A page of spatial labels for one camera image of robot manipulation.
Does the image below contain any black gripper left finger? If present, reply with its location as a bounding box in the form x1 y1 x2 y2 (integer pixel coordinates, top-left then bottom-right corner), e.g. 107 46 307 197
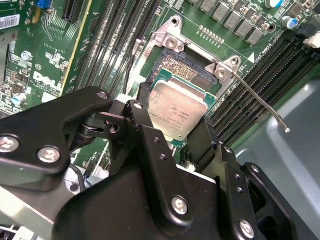
0 82 196 227

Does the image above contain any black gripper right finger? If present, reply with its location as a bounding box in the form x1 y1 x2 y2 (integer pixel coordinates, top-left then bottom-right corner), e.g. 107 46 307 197
186 116 300 240

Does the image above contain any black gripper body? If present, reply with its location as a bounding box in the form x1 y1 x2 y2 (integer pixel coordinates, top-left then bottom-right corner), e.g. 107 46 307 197
51 163 235 240

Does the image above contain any silver CPU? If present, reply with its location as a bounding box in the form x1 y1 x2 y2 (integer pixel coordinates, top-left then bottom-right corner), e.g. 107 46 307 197
147 67 218 146

